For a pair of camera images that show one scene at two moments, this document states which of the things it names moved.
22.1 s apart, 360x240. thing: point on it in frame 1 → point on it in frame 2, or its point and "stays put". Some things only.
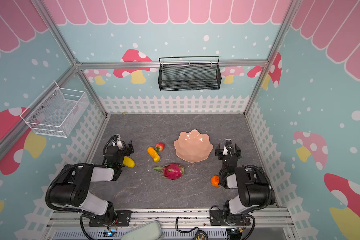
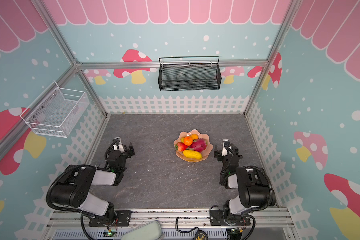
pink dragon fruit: (171, 171) → (198, 145)
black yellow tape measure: (200, 235) stays put
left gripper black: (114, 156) stays put
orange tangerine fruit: (215, 181) → (188, 140)
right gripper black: (228, 151) stays put
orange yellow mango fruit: (155, 156) → (194, 137)
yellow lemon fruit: (128, 162) → (192, 154)
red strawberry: (159, 147) → (180, 146)
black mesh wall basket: (193, 73) stays put
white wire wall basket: (55, 111) stays put
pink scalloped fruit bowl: (193, 146) stays put
